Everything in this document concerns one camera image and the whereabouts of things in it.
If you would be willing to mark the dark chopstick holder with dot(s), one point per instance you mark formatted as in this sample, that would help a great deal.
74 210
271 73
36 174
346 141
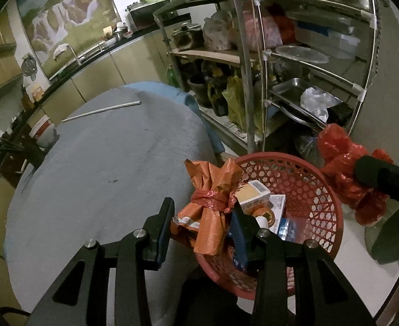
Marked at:
33 152

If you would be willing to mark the white rod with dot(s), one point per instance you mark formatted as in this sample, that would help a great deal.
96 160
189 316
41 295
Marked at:
101 110

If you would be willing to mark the hanging metal strainer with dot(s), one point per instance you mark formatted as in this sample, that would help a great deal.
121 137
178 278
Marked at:
29 66

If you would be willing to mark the orange bag bundle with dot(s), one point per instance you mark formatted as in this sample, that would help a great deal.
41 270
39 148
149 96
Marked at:
213 231

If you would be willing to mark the metal faucet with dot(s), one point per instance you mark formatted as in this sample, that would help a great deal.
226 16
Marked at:
75 54

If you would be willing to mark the microwave oven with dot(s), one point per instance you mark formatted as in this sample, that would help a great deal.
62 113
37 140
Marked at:
148 15

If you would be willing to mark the clear plastic lid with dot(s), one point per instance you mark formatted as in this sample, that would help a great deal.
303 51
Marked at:
301 54

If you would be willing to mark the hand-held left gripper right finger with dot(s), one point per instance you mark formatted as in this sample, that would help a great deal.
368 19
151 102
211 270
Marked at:
240 241

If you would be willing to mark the yellow plastic bag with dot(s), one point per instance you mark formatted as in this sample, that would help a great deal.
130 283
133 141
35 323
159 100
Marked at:
240 102

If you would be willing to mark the bundle of dark chopsticks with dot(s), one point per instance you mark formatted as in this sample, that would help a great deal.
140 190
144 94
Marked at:
9 141

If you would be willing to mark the metal pot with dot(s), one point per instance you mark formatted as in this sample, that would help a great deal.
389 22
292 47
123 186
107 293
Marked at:
187 35

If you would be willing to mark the grey plastic bag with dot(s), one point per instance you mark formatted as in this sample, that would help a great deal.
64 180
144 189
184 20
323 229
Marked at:
308 151

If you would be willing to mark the white plastic bag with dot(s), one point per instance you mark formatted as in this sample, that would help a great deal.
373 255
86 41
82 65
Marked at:
318 103

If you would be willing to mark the green bottle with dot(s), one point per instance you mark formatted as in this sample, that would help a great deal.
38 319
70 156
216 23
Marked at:
173 78

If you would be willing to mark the dark oil bottle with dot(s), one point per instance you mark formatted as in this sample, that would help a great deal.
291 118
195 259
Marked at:
218 95

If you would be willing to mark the red plastic bag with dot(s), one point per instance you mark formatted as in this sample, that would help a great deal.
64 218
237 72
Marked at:
335 142

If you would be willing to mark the beige lower cabinets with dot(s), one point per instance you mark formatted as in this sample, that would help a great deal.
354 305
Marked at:
118 64

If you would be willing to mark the metal tray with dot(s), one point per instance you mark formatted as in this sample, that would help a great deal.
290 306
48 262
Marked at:
287 90

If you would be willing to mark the stack of dishes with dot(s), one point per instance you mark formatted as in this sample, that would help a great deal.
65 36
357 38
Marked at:
116 34

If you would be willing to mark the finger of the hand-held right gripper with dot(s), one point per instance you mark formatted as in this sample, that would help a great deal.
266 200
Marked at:
382 178
389 237

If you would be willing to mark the metal shelf rack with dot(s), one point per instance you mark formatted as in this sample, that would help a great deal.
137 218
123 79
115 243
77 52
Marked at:
250 74

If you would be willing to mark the orange white box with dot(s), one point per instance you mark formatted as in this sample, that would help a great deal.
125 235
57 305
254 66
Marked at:
252 195

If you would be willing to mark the white carton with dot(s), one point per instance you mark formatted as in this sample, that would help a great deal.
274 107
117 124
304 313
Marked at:
278 207

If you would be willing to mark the waterfall wall poster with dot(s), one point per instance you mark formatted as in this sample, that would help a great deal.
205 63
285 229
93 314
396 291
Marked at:
67 10

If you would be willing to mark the grey tablecloth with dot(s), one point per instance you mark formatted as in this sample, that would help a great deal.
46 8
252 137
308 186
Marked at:
101 183

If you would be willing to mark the clear plastic container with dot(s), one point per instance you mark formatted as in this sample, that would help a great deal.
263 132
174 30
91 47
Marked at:
335 42

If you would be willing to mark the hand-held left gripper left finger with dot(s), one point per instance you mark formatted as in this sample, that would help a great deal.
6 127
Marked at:
163 237

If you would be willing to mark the pink plastic bag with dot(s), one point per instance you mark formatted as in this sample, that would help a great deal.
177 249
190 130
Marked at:
270 29

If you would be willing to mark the red plastic basket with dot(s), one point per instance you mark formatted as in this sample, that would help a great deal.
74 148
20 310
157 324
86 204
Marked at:
304 183

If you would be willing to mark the blue under cloth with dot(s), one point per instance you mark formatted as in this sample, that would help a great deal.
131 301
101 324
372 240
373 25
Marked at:
172 91

